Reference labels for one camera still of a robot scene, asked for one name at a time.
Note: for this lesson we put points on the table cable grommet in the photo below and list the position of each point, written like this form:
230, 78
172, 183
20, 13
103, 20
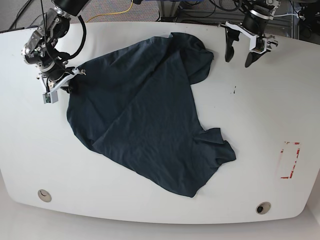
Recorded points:
263, 208
44, 195

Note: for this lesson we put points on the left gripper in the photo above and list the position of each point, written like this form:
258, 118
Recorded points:
232, 32

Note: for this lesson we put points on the right table cable grommet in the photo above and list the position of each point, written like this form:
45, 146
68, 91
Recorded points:
263, 208

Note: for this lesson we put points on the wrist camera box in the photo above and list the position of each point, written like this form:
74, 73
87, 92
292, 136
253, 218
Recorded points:
50, 97
258, 45

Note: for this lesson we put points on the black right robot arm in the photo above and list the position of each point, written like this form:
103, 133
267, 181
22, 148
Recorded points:
40, 50

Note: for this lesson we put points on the dark navy t-shirt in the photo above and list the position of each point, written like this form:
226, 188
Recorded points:
135, 106

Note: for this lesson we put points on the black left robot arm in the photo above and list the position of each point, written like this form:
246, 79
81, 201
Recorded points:
257, 14

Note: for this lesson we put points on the red tape rectangle marking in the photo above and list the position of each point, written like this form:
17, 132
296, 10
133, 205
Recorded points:
288, 159

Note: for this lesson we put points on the left table cable grommet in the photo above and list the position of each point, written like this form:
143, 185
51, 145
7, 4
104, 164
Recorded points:
44, 195

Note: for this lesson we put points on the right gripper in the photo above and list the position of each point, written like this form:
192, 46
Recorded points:
61, 79

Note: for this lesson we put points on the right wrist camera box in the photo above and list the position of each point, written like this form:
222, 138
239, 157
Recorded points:
50, 97

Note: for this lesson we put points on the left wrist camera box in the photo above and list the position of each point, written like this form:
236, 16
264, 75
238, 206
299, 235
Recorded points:
258, 45

